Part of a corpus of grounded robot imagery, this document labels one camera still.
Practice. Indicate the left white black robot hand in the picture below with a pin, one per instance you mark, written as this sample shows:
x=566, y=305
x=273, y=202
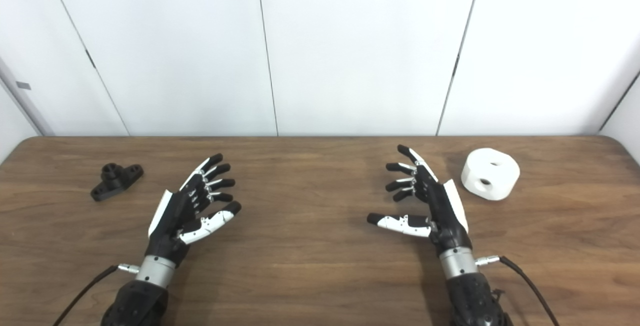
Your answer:
x=172, y=216

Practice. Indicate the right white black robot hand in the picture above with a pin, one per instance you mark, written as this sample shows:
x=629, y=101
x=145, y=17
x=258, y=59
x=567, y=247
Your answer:
x=447, y=221

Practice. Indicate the black flanged holder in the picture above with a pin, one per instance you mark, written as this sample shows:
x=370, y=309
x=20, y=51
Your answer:
x=116, y=180

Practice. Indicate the round white piece with holes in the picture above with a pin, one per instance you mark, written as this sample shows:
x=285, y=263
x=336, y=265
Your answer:
x=502, y=182

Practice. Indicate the small grey wall tag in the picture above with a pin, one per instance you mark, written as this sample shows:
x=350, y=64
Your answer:
x=23, y=86

